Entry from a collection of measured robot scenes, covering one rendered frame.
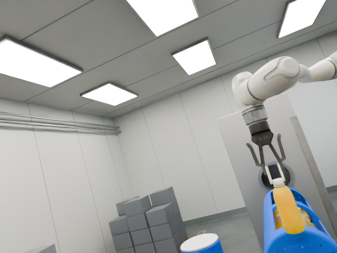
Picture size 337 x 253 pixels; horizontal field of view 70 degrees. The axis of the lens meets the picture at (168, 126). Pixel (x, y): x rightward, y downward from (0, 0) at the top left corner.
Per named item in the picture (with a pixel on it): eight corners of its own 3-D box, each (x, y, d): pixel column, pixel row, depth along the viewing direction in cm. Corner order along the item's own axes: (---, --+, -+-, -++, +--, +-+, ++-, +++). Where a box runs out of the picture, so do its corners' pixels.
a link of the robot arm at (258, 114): (243, 115, 103) (247, 128, 102) (239, 112, 95) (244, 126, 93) (265, 107, 99) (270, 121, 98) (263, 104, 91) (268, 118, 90)
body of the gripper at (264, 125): (269, 120, 98) (277, 142, 96) (247, 127, 101) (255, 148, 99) (267, 118, 91) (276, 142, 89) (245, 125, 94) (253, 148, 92)
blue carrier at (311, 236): (314, 223, 165) (299, 182, 169) (364, 307, 83) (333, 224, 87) (271, 230, 174) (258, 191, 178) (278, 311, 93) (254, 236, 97)
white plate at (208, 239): (181, 240, 187) (181, 241, 186) (179, 254, 159) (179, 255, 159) (215, 230, 185) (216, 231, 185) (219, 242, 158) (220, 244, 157)
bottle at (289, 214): (309, 228, 88) (290, 178, 91) (302, 236, 83) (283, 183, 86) (289, 228, 93) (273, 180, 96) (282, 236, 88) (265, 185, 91)
